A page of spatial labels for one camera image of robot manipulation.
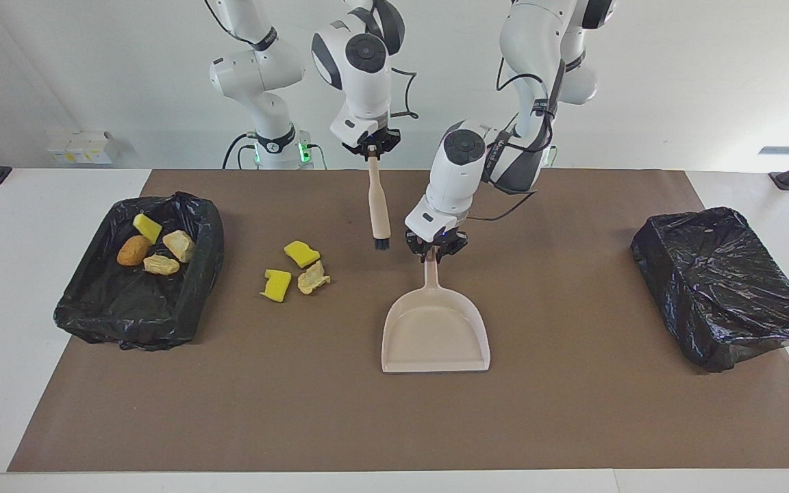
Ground beige hand brush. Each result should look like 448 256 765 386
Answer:
366 154 392 249

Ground beige plastic dustpan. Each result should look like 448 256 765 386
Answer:
381 255 491 374

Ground short orange-striped croissant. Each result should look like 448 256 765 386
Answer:
163 230 196 264

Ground yellow sponge with green pad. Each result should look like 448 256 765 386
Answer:
133 213 163 244

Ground long orange-striped croissant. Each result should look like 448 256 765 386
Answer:
143 253 181 277

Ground brown bread roll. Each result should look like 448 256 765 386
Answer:
117 235 153 267

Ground black bag-lined trash bin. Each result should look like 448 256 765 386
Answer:
53 191 225 352
631 207 789 374

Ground crumpled beige scrap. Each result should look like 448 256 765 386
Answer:
297 260 331 296

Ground wedge-shaped yellow sponge piece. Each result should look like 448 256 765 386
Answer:
284 240 321 269

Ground notched yellow sponge piece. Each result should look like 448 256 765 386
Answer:
260 269 292 303

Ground brown table mat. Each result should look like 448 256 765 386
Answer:
8 169 789 473

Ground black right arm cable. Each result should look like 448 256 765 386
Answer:
388 65 421 121

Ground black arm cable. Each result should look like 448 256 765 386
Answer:
388 65 421 121
466 55 566 223

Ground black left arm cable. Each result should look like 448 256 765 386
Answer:
466 55 566 223

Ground black base cable bundle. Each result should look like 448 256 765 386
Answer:
222 132 328 170

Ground white wall boxes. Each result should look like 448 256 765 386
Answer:
47 130 121 165

